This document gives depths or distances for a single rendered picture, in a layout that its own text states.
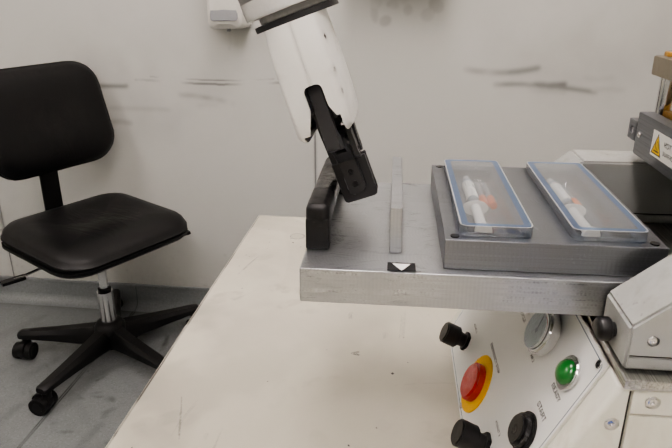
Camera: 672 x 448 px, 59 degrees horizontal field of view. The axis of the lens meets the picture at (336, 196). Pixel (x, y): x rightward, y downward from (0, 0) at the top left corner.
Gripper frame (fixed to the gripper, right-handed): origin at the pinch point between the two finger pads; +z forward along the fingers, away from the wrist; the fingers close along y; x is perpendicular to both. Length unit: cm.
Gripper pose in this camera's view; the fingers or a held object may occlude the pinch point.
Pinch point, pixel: (355, 176)
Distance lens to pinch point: 55.1
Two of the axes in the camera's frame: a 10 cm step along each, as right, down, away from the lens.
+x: 9.4, -2.9, -2.0
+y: -1.0, 3.4, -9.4
